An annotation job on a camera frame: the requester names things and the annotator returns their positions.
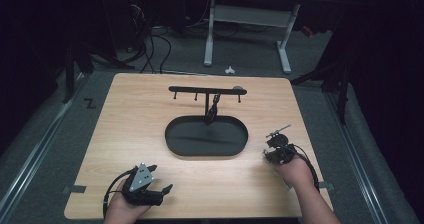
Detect black key rack with tray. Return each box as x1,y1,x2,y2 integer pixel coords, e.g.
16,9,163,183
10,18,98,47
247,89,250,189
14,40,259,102
164,85,250,158

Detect small red object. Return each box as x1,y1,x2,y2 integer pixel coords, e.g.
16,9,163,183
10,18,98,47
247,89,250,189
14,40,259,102
300,25,315,38

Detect person's right hand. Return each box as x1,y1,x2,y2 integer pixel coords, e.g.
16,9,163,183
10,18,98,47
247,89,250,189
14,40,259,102
274,154,315,189

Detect white metal desk frame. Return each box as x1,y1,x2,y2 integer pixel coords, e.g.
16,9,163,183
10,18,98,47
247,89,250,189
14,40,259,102
203,0,302,75

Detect metal floor rail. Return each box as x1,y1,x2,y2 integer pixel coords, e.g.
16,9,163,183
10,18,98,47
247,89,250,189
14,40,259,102
0,73,86,220
324,92,390,224

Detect black car key with keyring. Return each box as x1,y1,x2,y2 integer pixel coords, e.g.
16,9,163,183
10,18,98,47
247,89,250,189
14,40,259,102
204,93,222,126

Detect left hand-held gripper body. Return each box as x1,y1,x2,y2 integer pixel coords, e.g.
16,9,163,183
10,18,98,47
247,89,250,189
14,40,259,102
120,161,165,207

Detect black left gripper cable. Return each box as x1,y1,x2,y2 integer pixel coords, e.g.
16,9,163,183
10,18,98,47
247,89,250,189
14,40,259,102
101,166,138,219

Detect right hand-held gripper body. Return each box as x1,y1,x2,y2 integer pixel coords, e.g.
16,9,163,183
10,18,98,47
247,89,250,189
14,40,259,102
265,123,298,166

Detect black floor cables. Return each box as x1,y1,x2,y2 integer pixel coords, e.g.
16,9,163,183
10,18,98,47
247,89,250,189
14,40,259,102
139,25,173,75

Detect black metal stand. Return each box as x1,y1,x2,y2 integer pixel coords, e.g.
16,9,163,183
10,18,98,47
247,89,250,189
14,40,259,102
290,62,352,126
62,42,136,105

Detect dark equipment with red light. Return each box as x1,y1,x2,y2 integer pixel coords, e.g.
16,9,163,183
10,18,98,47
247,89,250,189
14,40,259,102
128,0,153,53

